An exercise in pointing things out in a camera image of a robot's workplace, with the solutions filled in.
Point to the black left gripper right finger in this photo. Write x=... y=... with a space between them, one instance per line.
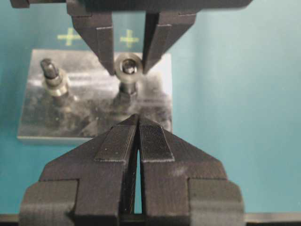
x=182 y=185

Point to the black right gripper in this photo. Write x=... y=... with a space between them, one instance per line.
x=167 y=22

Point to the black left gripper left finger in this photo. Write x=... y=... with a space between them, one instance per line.
x=91 y=185

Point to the silver metal washer sleeve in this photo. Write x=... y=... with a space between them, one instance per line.
x=128 y=68

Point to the near threaded steel shaft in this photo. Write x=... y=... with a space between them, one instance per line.
x=127 y=90

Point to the threaded steel shaft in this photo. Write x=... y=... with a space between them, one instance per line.
x=56 y=82
x=127 y=90

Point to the far threaded steel shaft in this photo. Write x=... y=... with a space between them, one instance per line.
x=56 y=82

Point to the yellow tape cross marker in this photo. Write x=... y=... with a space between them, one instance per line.
x=129 y=40

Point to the grey metal base plate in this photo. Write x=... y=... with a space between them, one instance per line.
x=96 y=105

